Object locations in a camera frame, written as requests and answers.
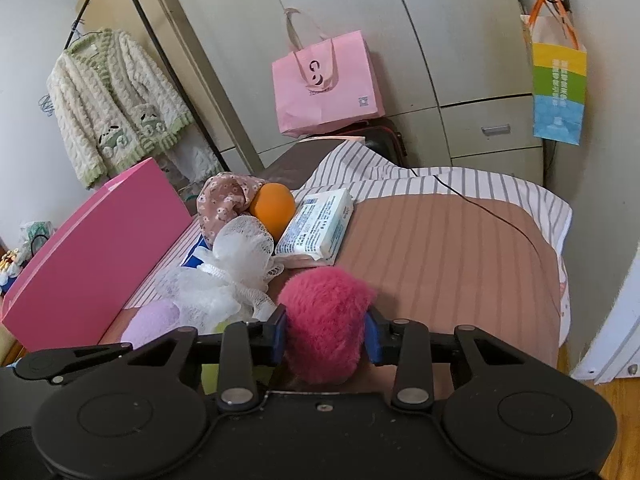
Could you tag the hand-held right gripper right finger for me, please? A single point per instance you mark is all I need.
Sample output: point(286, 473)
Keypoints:
point(373, 340)

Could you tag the lilac fluffy cloth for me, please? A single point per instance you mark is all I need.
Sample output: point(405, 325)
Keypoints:
point(150, 322)

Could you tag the black metal clothes rack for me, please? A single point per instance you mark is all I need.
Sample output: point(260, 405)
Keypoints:
point(204, 127)

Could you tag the pink fluffy ball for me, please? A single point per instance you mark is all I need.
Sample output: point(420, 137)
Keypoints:
point(325, 320)

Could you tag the pink paper bag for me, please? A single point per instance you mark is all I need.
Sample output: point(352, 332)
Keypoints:
point(325, 100)

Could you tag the colourful striped paper bag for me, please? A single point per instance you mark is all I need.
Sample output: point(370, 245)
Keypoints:
point(557, 90)

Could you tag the white green tissue pack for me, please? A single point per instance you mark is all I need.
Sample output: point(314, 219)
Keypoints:
point(36, 234)

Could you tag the orange makeup sponge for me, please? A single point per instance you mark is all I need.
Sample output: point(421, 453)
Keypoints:
point(272, 207)

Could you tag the white tissue packet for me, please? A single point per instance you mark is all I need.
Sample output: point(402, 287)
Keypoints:
point(315, 230)

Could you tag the pink bag at left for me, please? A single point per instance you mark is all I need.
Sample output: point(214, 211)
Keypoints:
point(90, 250)

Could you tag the white door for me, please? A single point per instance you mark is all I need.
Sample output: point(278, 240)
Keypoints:
point(615, 320)

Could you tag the striped bed sheet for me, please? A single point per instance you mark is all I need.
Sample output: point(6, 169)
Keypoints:
point(500, 185)

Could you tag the black suitcase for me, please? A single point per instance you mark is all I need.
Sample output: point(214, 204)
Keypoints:
point(385, 140)

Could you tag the dark brown cloth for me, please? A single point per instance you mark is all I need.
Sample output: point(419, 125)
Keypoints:
point(290, 160)

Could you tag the blue wipes packet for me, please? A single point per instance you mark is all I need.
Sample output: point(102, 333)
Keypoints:
point(192, 258)

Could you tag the white mesh bath pouf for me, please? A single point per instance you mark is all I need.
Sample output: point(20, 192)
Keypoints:
point(240, 255)

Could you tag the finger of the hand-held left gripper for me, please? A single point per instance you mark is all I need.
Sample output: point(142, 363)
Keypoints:
point(75, 360)

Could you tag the yellow green soft ball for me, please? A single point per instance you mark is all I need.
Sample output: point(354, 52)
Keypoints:
point(210, 375)

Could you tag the pink floral cloth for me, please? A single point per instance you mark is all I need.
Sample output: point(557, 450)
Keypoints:
point(220, 205)

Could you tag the small yellow white toy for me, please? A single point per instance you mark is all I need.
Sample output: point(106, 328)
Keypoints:
point(9, 265)

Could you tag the brown striped blanket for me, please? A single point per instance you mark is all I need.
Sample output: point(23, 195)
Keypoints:
point(440, 260)

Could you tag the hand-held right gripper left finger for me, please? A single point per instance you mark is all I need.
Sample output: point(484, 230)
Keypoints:
point(278, 337)

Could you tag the beige wardrobe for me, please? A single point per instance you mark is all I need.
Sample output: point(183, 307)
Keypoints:
point(450, 35)

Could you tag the cream green knit cardigan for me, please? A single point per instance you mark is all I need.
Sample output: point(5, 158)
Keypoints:
point(110, 90)

